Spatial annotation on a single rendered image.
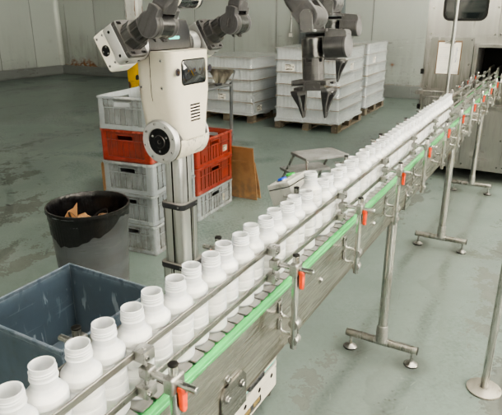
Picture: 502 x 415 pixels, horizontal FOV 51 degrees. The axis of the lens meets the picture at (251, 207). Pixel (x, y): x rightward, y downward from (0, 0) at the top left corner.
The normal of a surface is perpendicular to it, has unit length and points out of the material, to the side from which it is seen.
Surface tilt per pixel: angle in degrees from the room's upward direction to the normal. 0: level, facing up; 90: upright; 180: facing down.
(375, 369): 0
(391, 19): 90
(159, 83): 90
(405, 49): 90
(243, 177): 100
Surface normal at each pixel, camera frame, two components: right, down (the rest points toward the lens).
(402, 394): 0.00, -0.94
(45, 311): 0.87, 0.17
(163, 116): -0.48, 0.47
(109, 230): 0.69, 0.30
